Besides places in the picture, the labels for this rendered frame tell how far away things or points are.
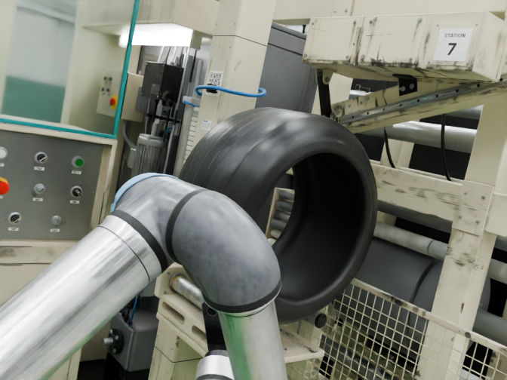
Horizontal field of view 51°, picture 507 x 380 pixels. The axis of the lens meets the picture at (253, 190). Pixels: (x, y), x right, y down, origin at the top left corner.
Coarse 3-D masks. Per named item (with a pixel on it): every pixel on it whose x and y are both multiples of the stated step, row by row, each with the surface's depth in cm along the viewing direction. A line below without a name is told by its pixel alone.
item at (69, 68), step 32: (0, 0) 150; (32, 0) 155; (64, 0) 161; (96, 0) 166; (128, 0) 173; (0, 32) 152; (32, 32) 157; (64, 32) 163; (96, 32) 168; (128, 32) 175; (0, 64) 154; (32, 64) 159; (64, 64) 165; (96, 64) 171; (128, 64) 177; (0, 96) 156; (32, 96) 161; (64, 96) 167; (96, 96) 173; (64, 128) 168; (96, 128) 175
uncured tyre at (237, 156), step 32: (224, 128) 138; (256, 128) 131; (288, 128) 130; (320, 128) 134; (192, 160) 137; (224, 160) 128; (256, 160) 125; (288, 160) 128; (320, 160) 168; (352, 160) 141; (224, 192) 124; (256, 192) 124; (320, 192) 173; (352, 192) 163; (288, 224) 174; (320, 224) 174; (352, 224) 164; (288, 256) 173; (320, 256) 169; (352, 256) 152; (288, 288) 164; (320, 288) 160; (288, 320) 143
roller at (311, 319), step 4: (316, 312) 154; (320, 312) 154; (312, 316) 153; (316, 316) 153; (320, 316) 152; (324, 316) 154; (308, 320) 155; (312, 320) 153; (316, 320) 152; (320, 320) 153; (324, 320) 154; (312, 324) 154; (316, 324) 153; (320, 324) 153; (324, 324) 154
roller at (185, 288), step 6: (180, 276) 161; (174, 282) 159; (180, 282) 157; (186, 282) 157; (174, 288) 159; (180, 288) 156; (186, 288) 154; (192, 288) 153; (198, 288) 153; (186, 294) 153; (192, 294) 151; (198, 294) 150; (192, 300) 151; (198, 300) 149; (198, 306) 149
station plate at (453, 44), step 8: (440, 32) 135; (448, 32) 133; (456, 32) 132; (464, 32) 130; (440, 40) 135; (448, 40) 133; (456, 40) 131; (464, 40) 130; (440, 48) 135; (448, 48) 133; (456, 48) 131; (464, 48) 130; (440, 56) 135; (448, 56) 133; (456, 56) 131; (464, 56) 130
